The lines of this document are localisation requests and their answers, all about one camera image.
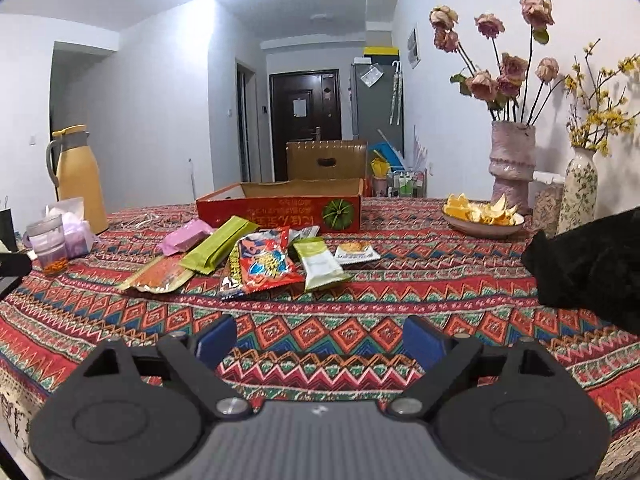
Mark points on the blue plastic dustpan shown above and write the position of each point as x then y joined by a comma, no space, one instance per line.
387,152

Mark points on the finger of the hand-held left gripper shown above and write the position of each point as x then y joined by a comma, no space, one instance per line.
15,265

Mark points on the white folded umbrella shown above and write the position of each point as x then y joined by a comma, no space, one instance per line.
396,92

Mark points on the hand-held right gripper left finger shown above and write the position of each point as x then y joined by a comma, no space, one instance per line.
215,342

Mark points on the glass jar with white lid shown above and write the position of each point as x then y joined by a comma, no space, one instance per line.
546,205

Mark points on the white floor mop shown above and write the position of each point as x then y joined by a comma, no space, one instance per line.
190,180

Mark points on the black paper bag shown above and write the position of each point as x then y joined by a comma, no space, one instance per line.
7,230

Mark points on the round ceiling lamp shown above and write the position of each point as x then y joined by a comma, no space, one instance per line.
323,17

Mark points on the purple pack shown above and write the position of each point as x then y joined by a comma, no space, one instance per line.
80,237

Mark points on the pink snack packet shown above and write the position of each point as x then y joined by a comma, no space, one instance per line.
185,237

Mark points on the yellow flower branches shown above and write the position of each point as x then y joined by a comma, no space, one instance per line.
600,120

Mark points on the pile of orange peels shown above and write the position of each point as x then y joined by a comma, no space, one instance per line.
477,211

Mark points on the clear plastic cup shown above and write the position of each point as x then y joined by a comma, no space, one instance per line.
46,245

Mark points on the white green snack packet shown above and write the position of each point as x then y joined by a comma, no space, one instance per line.
307,235
320,265

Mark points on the yellow box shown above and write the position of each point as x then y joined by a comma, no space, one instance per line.
381,54

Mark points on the orange snack packet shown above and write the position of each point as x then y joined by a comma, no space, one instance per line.
157,275

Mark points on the white tissue pack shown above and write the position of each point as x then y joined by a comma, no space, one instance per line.
65,209

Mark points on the black knitted bag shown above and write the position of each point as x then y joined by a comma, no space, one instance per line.
585,270

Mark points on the long green snack packet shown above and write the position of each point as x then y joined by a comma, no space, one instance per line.
217,245

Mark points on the white cookie packet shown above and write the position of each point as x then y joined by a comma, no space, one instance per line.
356,252

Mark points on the wall picture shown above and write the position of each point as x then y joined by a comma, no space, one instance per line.
413,47

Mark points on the dark entrance door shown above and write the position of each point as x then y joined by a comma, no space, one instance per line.
302,130

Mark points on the yellow thermos jug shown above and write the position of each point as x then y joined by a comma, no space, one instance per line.
80,180

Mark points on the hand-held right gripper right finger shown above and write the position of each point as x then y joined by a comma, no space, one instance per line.
422,342

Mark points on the pink ceramic vase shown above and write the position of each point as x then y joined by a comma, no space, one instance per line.
512,160

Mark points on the red blue chips bag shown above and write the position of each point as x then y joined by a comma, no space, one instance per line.
267,260

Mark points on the floral white vase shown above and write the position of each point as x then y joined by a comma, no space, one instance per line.
577,192

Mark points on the dried pink roses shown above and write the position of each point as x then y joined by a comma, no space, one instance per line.
482,85

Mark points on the clear plastic bag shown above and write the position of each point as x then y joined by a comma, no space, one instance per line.
371,76

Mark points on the red cardboard box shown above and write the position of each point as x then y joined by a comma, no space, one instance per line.
280,210

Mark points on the pink white wall decoration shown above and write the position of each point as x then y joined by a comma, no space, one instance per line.
420,147

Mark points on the dark interior door frame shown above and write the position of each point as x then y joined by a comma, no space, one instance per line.
246,120

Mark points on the yellow bag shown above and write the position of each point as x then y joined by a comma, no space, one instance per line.
379,167

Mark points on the red patterned tablecloth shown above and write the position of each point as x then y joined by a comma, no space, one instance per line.
350,320

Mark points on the grey refrigerator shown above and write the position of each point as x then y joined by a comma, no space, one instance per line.
372,110

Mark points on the wooden chair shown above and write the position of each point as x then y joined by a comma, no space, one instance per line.
325,160

